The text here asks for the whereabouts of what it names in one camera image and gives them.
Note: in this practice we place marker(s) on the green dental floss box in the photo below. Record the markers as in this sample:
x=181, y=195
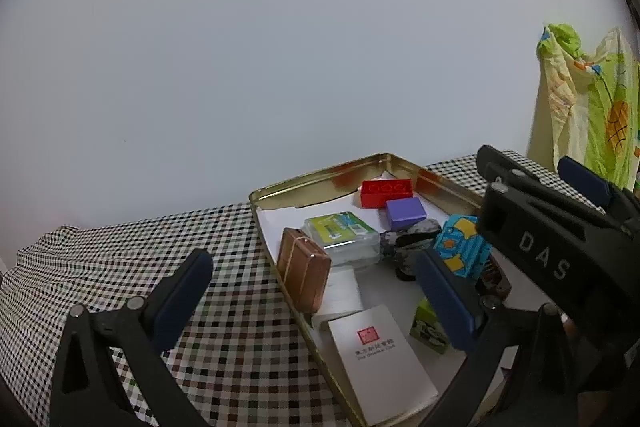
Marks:
x=345, y=238

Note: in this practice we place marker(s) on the purple block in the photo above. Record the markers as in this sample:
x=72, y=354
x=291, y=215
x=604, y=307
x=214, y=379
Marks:
x=404, y=213

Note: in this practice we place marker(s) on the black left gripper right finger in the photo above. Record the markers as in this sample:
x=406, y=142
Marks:
x=483, y=327

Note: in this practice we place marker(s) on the green toy brick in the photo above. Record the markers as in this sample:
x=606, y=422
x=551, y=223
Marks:
x=426, y=328

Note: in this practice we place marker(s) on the checkered tablecloth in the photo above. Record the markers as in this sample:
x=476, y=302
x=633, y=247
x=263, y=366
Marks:
x=241, y=361

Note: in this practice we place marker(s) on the white paper liner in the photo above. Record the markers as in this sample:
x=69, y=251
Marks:
x=290, y=201

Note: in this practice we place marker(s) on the white small box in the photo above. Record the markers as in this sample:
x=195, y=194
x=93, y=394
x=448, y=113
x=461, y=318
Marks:
x=341, y=297

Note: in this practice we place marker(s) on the white Oriental Club box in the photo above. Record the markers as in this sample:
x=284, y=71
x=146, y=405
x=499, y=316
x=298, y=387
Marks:
x=387, y=378

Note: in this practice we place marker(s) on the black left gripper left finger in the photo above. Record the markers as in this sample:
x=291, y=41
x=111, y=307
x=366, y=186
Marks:
x=86, y=388

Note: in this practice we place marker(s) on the red toy brick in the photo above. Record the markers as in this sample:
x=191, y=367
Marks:
x=375, y=193

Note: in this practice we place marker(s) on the grey black patterned block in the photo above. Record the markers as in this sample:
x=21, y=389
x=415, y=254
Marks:
x=400, y=249

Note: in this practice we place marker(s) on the green floral fabric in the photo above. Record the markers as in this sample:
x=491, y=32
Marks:
x=587, y=105

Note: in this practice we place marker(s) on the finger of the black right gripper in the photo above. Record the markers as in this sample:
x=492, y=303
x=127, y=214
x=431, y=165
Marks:
x=618, y=203

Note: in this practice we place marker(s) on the blue yellow toy block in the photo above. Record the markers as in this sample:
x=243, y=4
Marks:
x=461, y=247

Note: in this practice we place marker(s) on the copper pink metal case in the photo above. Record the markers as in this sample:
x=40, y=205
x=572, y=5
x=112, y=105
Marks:
x=304, y=269

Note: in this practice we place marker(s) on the gold metal tin tray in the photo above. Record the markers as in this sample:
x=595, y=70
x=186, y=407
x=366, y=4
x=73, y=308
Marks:
x=441, y=368

